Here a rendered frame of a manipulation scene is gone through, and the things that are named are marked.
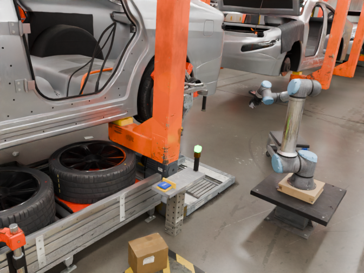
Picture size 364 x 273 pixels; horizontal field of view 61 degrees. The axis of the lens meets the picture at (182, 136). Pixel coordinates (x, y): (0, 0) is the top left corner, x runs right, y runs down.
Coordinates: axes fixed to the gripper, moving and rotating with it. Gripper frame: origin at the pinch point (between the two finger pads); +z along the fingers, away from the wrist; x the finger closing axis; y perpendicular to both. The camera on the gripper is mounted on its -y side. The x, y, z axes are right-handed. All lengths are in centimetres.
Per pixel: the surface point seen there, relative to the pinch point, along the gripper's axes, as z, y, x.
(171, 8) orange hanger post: -109, -34, -97
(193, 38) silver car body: -33, -74, -33
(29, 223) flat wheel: -38, 33, -217
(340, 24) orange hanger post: 43, -90, 291
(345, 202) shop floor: 19, 125, 37
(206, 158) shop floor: 85, 5, -29
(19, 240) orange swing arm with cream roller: -58, 46, -222
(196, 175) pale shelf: -21, 47, -102
